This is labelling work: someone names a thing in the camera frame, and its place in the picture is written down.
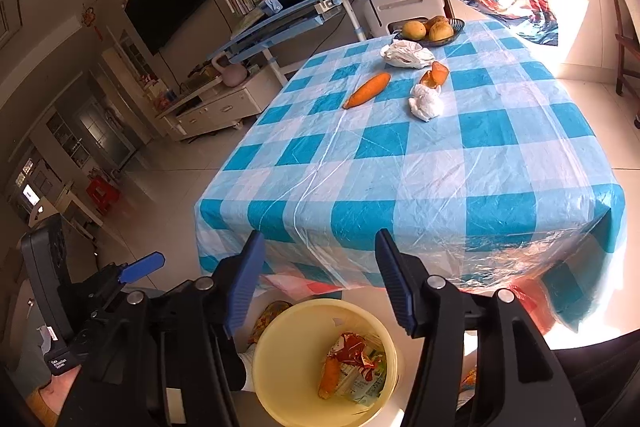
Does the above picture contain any wooden chair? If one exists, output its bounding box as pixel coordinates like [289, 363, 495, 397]
[594, 0, 640, 95]

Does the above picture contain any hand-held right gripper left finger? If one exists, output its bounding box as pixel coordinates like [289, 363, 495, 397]
[55, 229, 267, 427]

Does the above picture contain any dark fruit bowl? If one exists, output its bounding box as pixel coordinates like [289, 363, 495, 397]
[394, 18, 466, 46]

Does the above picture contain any white floor appliance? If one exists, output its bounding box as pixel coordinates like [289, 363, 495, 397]
[372, 0, 448, 38]

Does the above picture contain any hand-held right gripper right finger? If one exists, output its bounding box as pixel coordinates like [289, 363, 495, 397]
[375, 228, 586, 427]

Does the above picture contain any white tissue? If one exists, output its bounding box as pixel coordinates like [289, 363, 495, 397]
[409, 83, 445, 122]

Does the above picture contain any white plastic bag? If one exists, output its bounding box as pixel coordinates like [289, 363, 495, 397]
[380, 39, 437, 68]

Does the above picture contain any person's left forearm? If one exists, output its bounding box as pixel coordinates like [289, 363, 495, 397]
[25, 374, 81, 427]

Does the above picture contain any blue checkered tablecloth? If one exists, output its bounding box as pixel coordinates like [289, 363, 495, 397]
[194, 19, 628, 333]

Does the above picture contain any red knot wall ornament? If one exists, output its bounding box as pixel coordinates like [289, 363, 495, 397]
[82, 7, 106, 42]

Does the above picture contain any red snack wrapper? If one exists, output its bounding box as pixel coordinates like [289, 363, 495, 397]
[327, 332, 388, 370]

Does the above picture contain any blue study desk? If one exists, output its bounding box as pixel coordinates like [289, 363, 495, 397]
[205, 0, 368, 88]

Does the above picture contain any glass panel door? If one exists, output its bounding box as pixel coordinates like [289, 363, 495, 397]
[75, 97, 138, 170]

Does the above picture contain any yellow plastic bucket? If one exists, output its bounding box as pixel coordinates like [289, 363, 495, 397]
[251, 298, 405, 427]

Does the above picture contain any red plastic stool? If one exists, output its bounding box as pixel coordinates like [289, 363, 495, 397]
[85, 177, 122, 215]

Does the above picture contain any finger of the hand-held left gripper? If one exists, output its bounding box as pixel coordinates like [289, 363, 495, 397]
[69, 251, 166, 325]

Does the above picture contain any orange carrot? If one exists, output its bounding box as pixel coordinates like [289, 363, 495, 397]
[342, 73, 392, 110]
[318, 354, 341, 400]

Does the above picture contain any pink kettlebell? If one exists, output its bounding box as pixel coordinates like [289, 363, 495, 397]
[211, 57, 248, 88]

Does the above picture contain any cream television stand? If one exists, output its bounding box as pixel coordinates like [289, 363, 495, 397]
[156, 68, 281, 142]

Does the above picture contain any orange peel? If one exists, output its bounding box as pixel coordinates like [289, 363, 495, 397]
[419, 61, 451, 88]

